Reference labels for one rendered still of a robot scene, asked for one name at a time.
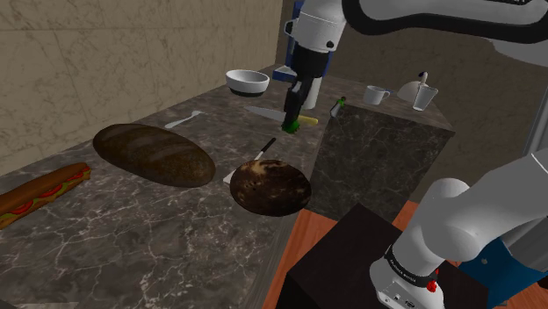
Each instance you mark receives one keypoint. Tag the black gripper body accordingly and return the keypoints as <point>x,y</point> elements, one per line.
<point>311,62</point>

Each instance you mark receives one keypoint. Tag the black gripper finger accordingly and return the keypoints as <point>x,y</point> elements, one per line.
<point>292,109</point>

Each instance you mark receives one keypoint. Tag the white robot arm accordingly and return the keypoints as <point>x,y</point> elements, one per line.
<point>454,222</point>

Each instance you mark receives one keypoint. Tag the small green object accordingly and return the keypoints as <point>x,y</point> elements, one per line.
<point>292,127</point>

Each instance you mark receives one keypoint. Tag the white cylinder container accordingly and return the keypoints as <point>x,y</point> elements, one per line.
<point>314,94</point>

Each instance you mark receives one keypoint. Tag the blue appliance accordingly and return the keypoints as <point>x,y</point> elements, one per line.
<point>283,75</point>

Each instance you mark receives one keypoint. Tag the small bottle with green cap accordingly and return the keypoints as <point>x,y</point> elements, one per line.
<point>336,109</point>

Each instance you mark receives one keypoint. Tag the white bowl with black base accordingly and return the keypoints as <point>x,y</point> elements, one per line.
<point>246,79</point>

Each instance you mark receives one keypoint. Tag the white mug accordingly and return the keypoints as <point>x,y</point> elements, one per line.
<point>374,95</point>

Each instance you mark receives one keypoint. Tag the grey spoon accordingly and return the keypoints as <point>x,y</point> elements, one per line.
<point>182,121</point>

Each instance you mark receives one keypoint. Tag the white tumbler cup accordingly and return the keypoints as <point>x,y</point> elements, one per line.
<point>423,98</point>

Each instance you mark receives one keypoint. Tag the long dark bread loaf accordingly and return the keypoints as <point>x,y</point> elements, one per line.
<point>150,154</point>

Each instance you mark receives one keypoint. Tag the dark robot stand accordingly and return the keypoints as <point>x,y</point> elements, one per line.
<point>338,261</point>

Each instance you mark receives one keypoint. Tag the blue box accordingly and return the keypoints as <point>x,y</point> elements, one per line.
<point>496,269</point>

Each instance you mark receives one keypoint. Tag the baguette sandwich with tomato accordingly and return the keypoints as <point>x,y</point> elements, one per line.
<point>38,192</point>

